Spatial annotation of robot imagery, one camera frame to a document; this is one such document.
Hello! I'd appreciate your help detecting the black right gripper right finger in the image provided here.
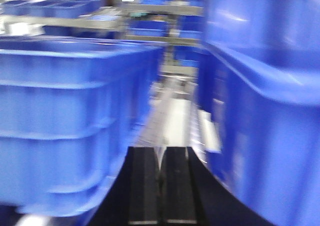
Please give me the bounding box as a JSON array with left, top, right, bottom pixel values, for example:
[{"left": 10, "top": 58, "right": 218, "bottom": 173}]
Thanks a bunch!
[{"left": 160, "top": 147, "right": 271, "bottom": 225}]

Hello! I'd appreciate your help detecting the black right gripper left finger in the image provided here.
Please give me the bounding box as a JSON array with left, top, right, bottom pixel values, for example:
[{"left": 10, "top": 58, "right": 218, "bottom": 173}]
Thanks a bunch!
[{"left": 88, "top": 147, "right": 160, "bottom": 225}]

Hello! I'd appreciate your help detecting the blue box at left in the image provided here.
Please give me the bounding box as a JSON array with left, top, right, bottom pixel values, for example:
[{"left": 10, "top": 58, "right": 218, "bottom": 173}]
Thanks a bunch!
[{"left": 0, "top": 36, "right": 165, "bottom": 216}]

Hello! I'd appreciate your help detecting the metal shelf rack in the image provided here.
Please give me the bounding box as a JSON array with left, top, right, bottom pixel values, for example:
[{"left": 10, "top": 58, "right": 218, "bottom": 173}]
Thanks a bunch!
[{"left": 0, "top": 4, "right": 204, "bottom": 46}]

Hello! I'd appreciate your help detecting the blue crate at right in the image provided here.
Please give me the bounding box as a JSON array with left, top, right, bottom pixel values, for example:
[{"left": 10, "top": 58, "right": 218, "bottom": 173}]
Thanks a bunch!
[{"left": 202, "top": 0, "right": 320, "bottom": 225}]

